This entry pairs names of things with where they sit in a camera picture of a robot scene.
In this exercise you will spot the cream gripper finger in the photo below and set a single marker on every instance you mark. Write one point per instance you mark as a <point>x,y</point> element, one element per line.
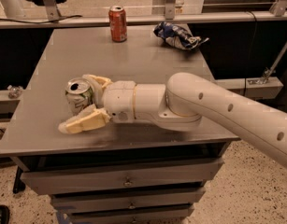
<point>98,84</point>
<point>90,118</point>

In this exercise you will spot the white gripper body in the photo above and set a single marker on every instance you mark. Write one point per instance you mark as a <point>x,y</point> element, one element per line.
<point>119,101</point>

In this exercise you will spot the white green 7up can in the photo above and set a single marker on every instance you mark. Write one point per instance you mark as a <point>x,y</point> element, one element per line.
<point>79,94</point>

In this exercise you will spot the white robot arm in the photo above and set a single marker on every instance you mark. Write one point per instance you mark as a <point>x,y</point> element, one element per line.
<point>177,105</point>

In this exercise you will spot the orange soda can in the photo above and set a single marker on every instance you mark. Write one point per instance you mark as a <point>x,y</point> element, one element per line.
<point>117,22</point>

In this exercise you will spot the crumpled blue chip bag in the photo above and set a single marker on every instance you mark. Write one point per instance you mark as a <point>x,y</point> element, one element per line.
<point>177,36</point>

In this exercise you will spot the grey drawer cabinet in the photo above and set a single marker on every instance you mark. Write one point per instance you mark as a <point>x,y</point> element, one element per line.
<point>34,142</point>

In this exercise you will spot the top grey drawer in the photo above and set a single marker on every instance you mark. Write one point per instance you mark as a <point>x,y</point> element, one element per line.
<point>122,176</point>

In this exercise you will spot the grey drawer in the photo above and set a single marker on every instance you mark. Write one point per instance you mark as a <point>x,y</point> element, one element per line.
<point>128,201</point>
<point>133,216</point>
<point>122,176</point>

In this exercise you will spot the small crumpled foil object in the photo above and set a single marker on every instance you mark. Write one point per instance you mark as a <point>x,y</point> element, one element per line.
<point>14,92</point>

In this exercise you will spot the white pipe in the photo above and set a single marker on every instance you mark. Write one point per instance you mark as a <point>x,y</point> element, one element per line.
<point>13,8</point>

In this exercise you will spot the middle grey drawer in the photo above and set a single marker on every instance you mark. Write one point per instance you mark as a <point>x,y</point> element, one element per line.
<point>128,201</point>

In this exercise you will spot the bottom grey drawer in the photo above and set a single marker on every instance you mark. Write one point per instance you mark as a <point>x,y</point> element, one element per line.
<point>133,216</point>

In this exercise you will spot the black shoe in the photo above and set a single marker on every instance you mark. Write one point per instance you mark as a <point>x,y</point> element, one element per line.
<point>4,214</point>

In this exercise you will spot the grey metal rail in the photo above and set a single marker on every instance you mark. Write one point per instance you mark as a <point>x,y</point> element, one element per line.
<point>75,21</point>

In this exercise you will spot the grey metal bracket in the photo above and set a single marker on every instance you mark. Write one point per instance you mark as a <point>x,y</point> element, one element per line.
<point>164,7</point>

